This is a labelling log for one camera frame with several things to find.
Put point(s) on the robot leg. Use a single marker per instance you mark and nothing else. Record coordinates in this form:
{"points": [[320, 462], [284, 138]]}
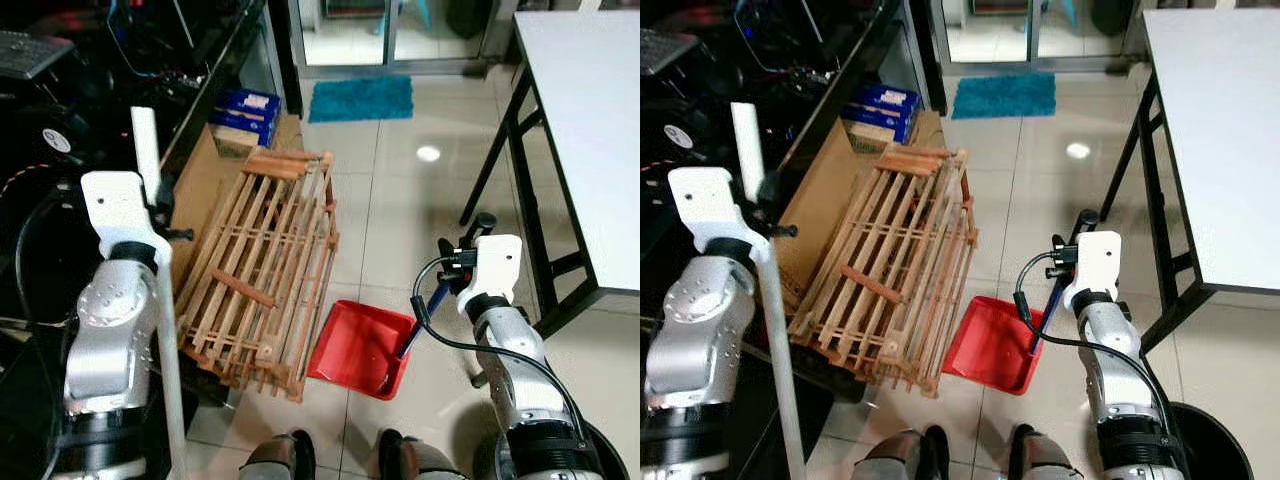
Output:
{"points": [[895, 460], [1045, 460], [420, 462], [275, 462]]}

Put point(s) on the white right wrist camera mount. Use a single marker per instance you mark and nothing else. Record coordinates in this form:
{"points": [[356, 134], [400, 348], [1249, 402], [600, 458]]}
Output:
{"points": [[1095, 258], [497, 262]]}

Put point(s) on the white table with black legs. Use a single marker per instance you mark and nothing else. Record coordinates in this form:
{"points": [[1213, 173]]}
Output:
{"points": [[590, 120], [1220, 120]]}

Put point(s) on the large flat brown cardboard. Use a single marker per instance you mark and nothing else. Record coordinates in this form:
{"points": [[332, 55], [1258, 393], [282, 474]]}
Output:
{"points": [[200, 180], [815, 180]]}

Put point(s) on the wooden slatted rack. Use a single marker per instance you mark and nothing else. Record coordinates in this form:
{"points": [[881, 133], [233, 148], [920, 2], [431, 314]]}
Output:
{"points": [[245, 287], [870, 283]]}

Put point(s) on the black glossy desk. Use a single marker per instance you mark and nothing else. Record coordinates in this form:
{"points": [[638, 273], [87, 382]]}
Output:
{"points": [[820, 50], [200, 60]]}

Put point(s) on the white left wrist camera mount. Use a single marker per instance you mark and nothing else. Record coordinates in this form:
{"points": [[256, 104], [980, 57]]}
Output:
{"points": [[705, 200], [115, 205]]}

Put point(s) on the blue fluffy floor mat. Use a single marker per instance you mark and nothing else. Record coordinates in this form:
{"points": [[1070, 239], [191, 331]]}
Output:
{"points": [[1003, 96], [360, 100]]}

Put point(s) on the robot right leg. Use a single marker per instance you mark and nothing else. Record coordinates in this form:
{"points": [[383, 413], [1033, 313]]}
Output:
{"points": [[420, 462], [1045, 460]]}

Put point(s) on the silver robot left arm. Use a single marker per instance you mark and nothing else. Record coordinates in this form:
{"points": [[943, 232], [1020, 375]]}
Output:
{"points": [[700, 330], [105, 330]]}

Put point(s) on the aluminium glass sliding door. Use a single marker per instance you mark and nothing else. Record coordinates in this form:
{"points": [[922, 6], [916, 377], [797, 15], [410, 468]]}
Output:
{"points": [[385, 30], [1030, 30]]}

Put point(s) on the broom with black bristles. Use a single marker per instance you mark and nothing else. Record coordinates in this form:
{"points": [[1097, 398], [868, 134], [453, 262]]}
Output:
{"points": [[746, 140], [146, 140]]}

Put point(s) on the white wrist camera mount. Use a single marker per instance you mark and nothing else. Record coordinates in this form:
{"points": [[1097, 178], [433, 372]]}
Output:
{"points": [[1095, 258], [115, 205], [705, 200], [497, 262]]}

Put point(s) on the black fan with white sticker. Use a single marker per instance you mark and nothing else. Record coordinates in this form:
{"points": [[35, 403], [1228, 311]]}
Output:
{"points": [[60, 140], [682, 135]]}

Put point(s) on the robot left leg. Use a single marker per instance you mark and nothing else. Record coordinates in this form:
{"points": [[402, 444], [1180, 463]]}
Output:
{"points": [[275, 462], [895, 460]]}

